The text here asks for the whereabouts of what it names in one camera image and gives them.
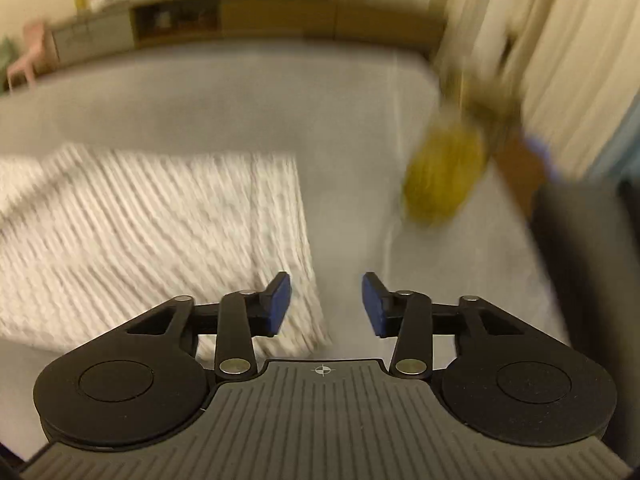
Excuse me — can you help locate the white black patterned garment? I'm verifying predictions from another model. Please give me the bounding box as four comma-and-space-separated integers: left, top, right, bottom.
1, 144, 329, 358

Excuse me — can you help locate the yellow round object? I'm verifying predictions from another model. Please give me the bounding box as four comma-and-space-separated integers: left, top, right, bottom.
402, 120, 488, 226

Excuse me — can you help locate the grey bed sheet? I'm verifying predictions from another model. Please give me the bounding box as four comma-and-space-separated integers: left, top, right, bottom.
1, 44, 567, 458

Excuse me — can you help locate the long low TV cabinet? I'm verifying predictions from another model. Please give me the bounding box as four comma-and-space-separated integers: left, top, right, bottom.
49, 0, 447, 66

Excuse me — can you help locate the green child chair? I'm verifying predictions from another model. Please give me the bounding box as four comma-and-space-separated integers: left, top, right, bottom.
0, 36, 20, 93

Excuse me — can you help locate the cream curtain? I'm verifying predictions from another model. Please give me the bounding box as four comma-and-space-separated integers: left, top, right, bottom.
437, 0, 639, 177

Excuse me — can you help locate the pink child chair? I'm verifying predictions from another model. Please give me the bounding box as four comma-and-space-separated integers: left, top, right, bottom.
6, 20, 49, 93

